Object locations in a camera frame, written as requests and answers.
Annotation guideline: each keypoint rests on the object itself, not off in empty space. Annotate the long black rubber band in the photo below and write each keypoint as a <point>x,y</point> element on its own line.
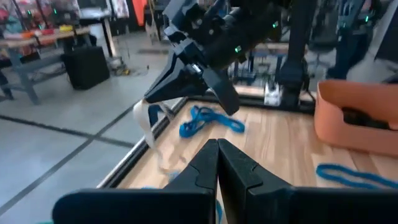
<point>363,119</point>

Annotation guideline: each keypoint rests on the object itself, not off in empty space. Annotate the floral white hanging cloth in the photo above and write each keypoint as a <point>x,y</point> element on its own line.
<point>119,7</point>

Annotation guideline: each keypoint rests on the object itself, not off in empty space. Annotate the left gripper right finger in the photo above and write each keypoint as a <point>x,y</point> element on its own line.
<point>264,207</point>

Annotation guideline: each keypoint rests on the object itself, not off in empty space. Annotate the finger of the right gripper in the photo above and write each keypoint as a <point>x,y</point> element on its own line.
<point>177,82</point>
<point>224,90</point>

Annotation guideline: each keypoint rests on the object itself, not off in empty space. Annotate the blue rubber band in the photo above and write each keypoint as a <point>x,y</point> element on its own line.
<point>342,177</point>
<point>230,124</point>
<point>189,129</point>

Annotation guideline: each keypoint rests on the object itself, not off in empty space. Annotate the white corner bracket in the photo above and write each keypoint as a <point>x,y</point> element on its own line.
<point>272,96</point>

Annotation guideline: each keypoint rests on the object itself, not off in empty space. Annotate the grey work table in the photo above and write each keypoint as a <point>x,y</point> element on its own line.
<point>46,35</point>

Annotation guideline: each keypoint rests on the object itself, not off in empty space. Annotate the orange plastic basket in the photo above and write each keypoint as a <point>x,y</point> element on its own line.
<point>342,137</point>

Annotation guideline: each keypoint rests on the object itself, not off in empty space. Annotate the beige rubber band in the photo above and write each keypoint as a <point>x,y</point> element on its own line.
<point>141,118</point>

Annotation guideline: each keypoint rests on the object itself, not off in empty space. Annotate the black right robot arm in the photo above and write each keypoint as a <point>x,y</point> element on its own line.
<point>295,77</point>

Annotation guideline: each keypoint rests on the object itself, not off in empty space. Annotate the black computer tower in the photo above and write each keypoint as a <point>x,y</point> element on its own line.
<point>85,67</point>

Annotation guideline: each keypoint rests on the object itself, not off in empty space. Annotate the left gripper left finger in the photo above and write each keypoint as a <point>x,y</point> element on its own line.
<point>192,205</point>

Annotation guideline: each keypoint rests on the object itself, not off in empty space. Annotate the orange hanging cloth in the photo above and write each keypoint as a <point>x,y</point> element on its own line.
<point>139,12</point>

